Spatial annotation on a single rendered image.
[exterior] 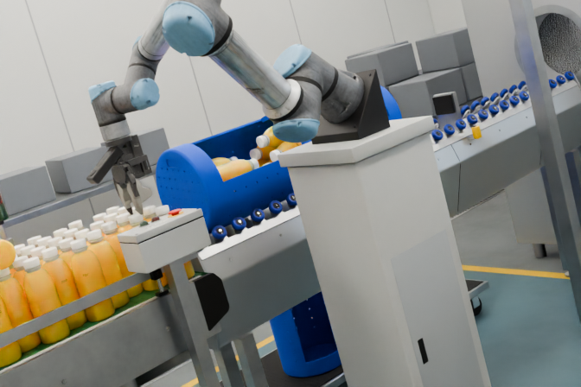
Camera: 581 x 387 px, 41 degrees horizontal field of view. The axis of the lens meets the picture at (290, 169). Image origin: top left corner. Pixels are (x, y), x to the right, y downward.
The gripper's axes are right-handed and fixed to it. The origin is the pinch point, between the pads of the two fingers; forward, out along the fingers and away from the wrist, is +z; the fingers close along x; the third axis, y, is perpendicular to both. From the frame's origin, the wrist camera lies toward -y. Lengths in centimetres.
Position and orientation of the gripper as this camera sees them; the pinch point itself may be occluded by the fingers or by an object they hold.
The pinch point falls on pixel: (133, 211)
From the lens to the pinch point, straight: 216.4
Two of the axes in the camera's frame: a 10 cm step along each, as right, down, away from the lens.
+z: 2.7, 9.5, 1.6
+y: 7.3, -3.1, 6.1
